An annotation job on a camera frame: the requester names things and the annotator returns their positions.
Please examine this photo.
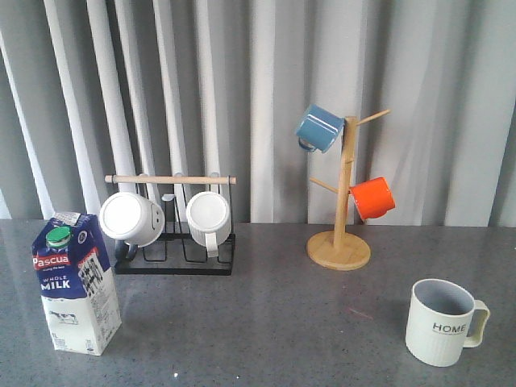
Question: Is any blue white milk carton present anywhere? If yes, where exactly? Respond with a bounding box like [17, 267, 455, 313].
[31, 212, 122, 356]

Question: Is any cream HOME mug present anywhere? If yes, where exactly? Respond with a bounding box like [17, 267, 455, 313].
[406, 278, 490, 367]

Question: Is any white ribbed mug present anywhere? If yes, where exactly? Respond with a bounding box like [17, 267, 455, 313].
[186, 191, 231, 257]

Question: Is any blue enamel mug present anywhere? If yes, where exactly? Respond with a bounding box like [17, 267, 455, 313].
[295, 104, 346, 153]

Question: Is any wooden mug tree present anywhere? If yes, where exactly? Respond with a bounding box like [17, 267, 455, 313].
[306, 109, 391, 271]

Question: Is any orange enamel mug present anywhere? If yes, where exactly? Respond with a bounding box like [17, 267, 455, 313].
[350, 177, 396, 220]

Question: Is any white smiley face mug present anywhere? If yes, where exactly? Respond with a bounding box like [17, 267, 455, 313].
[99, 192, 165, 261]

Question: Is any grey white curtain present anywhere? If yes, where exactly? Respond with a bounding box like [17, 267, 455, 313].
[1, 1, 515, 227]

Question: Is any black wire mug rack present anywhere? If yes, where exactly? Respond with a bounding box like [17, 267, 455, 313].
[105, 173, 237, 276]

